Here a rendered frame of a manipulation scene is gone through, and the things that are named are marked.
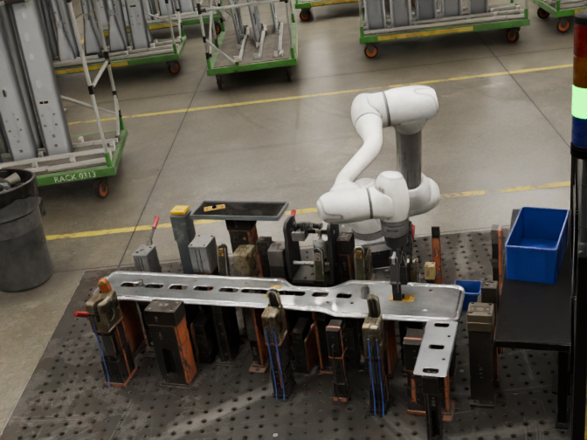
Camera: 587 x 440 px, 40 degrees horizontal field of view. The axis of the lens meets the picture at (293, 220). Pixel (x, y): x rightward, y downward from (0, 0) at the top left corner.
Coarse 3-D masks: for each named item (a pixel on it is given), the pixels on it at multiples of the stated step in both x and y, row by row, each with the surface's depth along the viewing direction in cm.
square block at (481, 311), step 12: (468, 312) 250; (480, 312) 249; (492, 312) 248; (468, 324) 250; (480, 324) 248; (492, 324) 248; (468, 336) 252; (480, 336) 251; (492, 336) 252; (480, 348) 253; (492, 348) 253; (480, 360) 255; (492, 360) 254; (480, 372) 257; (492, 372) 256; (480, 384) 259; (492, 384) 258; (480, 396) 261; (492, 396) 260; (492, 408) 261
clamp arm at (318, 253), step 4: (316, 248) 291; (320, 248) 291; (316, 252) 291; (320, 252) 290; (316, 256) 290; (320, 256) 290; (316, 260) 291; (320, 260) 290; (316, 264) 292; (320, 264) 291; (324, 264) 293; (316, 268) 292; (320, 268) 292; (324, 268) 293; (316, 272) 293; (320, 272) 292; (324, 272) 293; (316, 276) 293; (320, 276) 292; (324, 276) 293
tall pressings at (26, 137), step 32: (32, 0) 623; (0, 32) 632; (32, 32) 630; (0, 64) 637; (32, 64) 639; (0, 96) 647; (32, 96) 655; (0, 128) 686; (32, 128) 683; (64, 128) 664; (0, 160) 672
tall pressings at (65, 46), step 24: (48, 0) 976; (120, 0) 1001; (48, 24) 1004; (72, 24) 988; (96, 24) 1009; (120, 24) 1005; (144, 24) 989; (72, 48) 976; (96, 48) 993; (120, 48) 993
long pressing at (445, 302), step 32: (96, 288) 307; (128, 288) 303; (160, 288) 300; (192, 288) 297; (256, 288) 291; (288, 288) 288; (320, 288) 285; (352, 288) 282; (384, 288) 280; (416, 288) 277; (448, 288) 274; (416, 320) 261; (448, 320) 258
